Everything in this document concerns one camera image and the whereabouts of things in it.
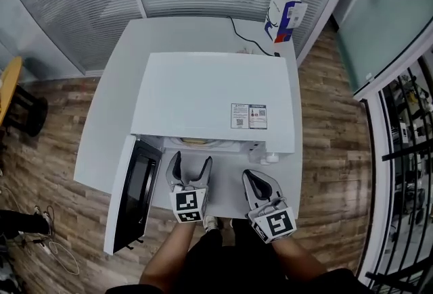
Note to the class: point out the white paper bag blue print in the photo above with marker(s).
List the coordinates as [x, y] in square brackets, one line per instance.
[284, 15]

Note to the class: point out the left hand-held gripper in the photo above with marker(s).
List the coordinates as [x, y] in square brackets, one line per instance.
[188, 203]

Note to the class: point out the black metal railing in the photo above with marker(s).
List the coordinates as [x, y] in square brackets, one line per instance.
[402, 157]

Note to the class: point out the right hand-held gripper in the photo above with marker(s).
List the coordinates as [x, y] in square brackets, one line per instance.
[274, 223]

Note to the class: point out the person's right forearm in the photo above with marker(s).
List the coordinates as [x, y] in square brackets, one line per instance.
[297, 259]

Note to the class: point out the person's black shorts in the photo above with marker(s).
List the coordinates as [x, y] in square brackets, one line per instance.
[243, 262]

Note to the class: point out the yellow round stool black legs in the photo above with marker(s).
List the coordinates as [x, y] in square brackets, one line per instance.
[13, 90]

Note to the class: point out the white microwave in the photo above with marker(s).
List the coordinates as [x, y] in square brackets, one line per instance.
[203, 90]

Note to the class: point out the frosted glass door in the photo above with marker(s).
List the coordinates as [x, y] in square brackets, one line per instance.
[385, 12]

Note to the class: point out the label sticker on microwave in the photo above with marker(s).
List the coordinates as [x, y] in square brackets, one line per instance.
[249, 116]

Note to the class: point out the person's left forearm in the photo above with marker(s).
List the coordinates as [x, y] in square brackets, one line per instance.
[169, 255]

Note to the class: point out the person's white shoe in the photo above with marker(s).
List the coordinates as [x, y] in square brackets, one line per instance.
[210, 222]

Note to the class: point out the glass microwave turntable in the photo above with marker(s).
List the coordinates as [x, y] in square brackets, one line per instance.
[223, 145]

